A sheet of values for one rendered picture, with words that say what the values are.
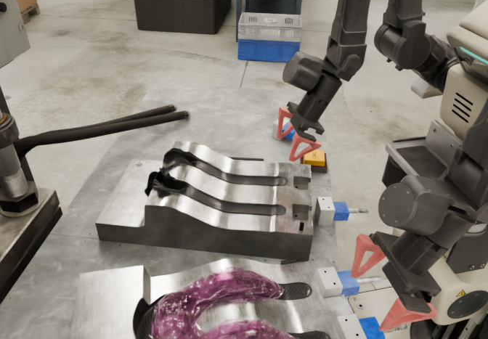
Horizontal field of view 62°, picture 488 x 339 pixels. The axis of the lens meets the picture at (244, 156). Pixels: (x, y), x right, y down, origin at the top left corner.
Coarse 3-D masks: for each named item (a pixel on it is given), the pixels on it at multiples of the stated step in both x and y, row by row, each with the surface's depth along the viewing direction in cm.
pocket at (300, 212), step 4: (296, 204) 96; (296, 208) 97; (300, 208) 97; (304, 208) 96; (308, 208) 96; (296, 212) 97; (300, 212) 97; (304, 212) 97; (308, 212) 97; (296, 216) 97; (300, 216) 96; (304, 216) 96; (308, 216) 96; (304, 220) 95; (308, 220) 95
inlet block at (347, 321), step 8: (336, 320) 73; (344, 320) 72; (352, 320) 72; (360, 320) 74; (368, 320) 74; (376, 320) 74; (336, 328) 73; (344, 328) 71; (352, 328) 71; (360, 328) 71; (368, 328) 72; (376, 328) 72; (400, 328) 74; (344, 336) 70; (352, 336) 70; (360, 336) 70; (368, 336) 71; (376, 336) 71; (384, 336) 71
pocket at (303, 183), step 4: (296, 176) 105; (300, 176) 105; (296, 180) 106; (300, 180) 105; (304, 180) 105; (308, 180) 105; (296, 184) 106; (300, 184) 106; (304, 184) 106; (308, 184) 104; (296, 188) 105; (300, 188) 105; (304, 188) 105; (308, 188) 103
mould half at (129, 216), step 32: (160, 160) 114; (224, 160) 109; (128, 192) 102; (160, 192) 91; (224, 192) 99; (256, 192) 100; (288, 192) 99; (96, 224) 94; (128, 224) 93; (160, 224) 91; (192, 224) 90; (224, 224) 91; (256, 224) 91; (288, 224) 90; (256, 256) 94; (288, 256) 93
